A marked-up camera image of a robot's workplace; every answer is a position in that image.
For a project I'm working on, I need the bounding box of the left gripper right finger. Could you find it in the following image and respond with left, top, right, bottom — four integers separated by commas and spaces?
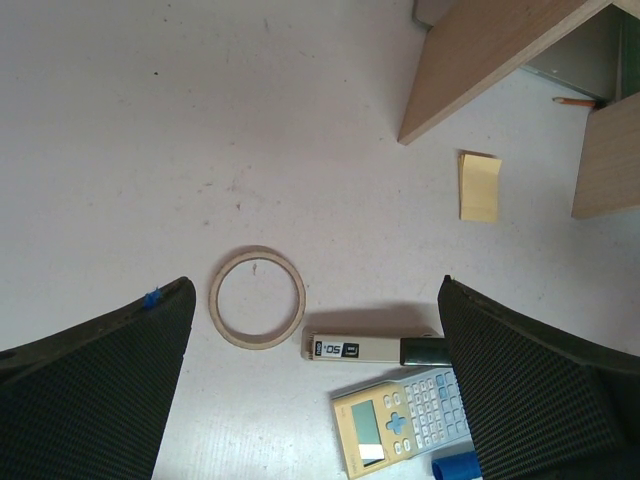
438, 276, 639, 479

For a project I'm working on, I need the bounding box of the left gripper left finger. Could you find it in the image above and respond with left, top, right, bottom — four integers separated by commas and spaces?
1, 277, 196, 479

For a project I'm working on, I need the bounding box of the wooden desktop bookshelf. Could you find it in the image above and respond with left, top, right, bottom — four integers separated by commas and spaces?
397, 0, 640, 220

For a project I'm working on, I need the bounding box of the beige and black stapler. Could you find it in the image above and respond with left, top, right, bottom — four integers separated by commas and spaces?
301, 328, 452, 367

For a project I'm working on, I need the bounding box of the yellow and blue calculator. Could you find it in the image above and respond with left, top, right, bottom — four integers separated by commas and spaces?
331, 367, 473, 479

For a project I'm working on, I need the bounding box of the yellow sticky note pad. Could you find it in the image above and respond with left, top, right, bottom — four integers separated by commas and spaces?
458, 151, 502, 223

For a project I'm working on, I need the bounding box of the orange pencil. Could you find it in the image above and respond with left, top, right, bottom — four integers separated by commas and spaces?
552, 97, 598, 109

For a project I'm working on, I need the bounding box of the beige tape ring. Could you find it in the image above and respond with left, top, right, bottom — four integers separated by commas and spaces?
207, 244, 307, 352

